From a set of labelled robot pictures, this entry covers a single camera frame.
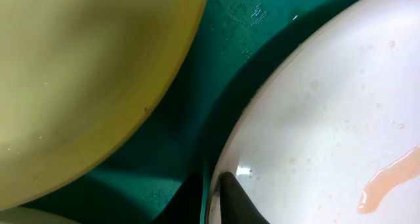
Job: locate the sauce smear on pink plate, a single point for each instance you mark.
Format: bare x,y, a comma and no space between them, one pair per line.
400,171

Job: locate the white plate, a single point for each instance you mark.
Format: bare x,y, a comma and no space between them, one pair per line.
21,215

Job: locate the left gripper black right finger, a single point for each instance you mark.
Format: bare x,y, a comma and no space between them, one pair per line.
235,205

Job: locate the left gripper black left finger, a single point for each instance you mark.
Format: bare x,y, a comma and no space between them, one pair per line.
185,205

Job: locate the pale pink plate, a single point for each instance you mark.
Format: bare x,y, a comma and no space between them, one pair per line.
341,107

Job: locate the teal plastic tray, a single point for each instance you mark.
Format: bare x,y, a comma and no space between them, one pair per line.
239,43

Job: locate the yellow plate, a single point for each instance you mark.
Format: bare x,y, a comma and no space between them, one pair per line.
78,78

